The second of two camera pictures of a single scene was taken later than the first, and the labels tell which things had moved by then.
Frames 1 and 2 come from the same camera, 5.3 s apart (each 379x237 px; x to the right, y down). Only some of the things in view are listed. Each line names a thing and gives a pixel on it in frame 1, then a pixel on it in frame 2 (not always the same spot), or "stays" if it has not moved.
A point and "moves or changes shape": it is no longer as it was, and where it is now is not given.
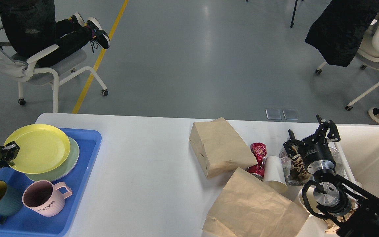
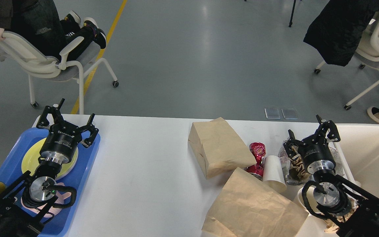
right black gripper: (314, 152) stays
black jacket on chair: (339, 31) stays
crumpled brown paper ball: (332, 227) stays
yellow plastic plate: (43, 148) moves or changes shape
